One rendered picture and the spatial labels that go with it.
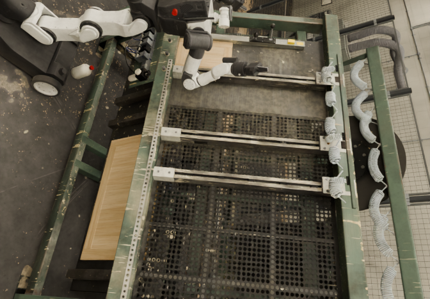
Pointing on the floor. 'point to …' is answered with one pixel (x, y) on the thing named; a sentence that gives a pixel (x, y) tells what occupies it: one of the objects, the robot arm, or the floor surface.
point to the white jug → (81, 71)
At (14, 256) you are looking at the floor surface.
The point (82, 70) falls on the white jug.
